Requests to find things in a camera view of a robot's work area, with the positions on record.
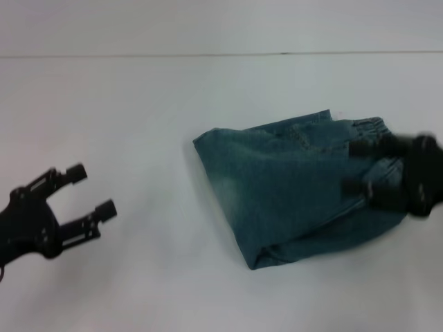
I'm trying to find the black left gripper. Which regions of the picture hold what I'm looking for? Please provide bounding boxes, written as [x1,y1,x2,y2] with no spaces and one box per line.
[0,163,118,261]

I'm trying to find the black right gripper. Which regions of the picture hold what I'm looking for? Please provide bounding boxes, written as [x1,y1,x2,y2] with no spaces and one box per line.
[341,132,443,219]

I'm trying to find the blue denim shorts basketball print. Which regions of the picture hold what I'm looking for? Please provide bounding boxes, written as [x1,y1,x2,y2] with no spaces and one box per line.
[192,109,408,272]

